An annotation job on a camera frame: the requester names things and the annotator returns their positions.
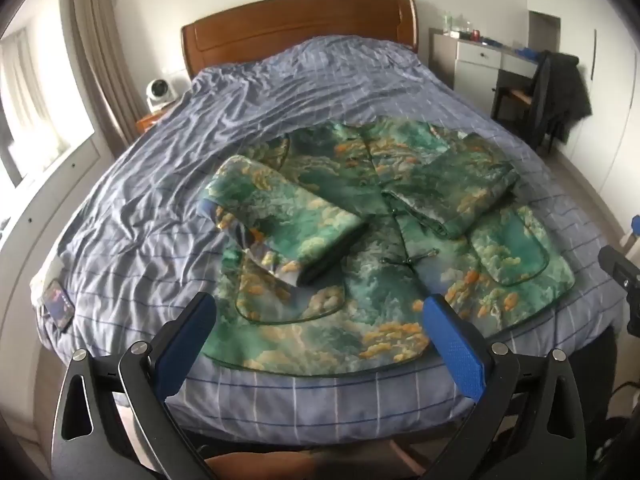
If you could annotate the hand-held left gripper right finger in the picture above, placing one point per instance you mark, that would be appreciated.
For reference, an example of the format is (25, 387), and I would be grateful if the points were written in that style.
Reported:
(452, 345)

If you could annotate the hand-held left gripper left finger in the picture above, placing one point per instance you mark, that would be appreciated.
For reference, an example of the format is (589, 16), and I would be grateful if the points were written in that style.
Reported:
(182, 345)

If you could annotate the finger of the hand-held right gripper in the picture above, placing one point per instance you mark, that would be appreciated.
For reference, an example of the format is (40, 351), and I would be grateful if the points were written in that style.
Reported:
(610, 260)

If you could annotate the green landscape print jacket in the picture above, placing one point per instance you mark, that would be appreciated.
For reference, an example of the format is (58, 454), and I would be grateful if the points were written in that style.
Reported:
(380, 285)

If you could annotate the smartphone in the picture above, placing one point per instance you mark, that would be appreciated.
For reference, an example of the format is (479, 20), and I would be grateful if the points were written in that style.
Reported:
(59, 306)

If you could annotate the blue striped bed blanket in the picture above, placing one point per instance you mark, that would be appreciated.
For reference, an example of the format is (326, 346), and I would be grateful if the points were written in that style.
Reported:
(150, 200)

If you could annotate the white wardrobe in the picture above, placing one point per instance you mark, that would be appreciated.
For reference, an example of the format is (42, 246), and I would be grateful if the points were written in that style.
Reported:
(612, 110)

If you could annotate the black jacket on chair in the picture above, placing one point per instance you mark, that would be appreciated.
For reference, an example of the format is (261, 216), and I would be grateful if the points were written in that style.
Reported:
(562, 95)

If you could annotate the wooden chair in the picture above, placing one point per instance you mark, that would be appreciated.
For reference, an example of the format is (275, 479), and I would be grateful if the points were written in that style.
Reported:
(512, 97)

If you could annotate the wooden nightstand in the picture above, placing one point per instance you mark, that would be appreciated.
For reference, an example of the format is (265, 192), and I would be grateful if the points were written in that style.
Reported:
(150, 120)

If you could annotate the white desk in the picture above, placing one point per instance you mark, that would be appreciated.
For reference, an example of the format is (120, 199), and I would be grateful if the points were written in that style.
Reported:
(475, 65)

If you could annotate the window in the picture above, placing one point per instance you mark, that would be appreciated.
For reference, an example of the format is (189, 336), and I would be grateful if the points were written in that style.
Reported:
(35, 100)

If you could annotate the clear glass bottle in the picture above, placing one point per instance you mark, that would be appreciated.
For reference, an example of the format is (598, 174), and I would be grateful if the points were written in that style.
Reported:
(447, 22)

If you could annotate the beige curtain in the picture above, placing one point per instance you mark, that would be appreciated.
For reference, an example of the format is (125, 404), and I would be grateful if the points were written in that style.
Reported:
(100, 50)

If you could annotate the wooden headboard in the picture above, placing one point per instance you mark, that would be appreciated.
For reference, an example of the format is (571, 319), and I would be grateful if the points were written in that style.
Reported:
(300, 25)

